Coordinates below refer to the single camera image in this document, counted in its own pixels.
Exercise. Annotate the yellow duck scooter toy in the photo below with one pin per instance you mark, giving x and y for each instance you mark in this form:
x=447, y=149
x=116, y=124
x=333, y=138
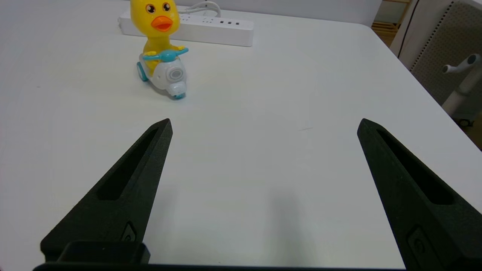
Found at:
x=156, y=22

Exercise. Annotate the white side table leg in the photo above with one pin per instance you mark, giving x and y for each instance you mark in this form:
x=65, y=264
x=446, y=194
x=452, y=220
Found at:
x=465, y=92

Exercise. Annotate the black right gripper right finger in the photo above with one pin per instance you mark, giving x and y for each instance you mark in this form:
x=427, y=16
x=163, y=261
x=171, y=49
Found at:
x=429, y=222

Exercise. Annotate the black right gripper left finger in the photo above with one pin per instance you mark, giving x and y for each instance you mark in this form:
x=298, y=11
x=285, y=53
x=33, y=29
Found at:
x=124, y=195

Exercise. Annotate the white power strip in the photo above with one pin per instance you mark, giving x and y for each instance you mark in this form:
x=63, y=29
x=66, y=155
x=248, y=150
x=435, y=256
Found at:
x=218, y=32

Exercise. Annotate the wooden rack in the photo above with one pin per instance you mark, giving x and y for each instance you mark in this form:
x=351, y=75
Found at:
x=384, y=28

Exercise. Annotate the white perforated partition panel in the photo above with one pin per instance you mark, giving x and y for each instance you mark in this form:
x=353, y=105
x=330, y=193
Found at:
x=437, y=41

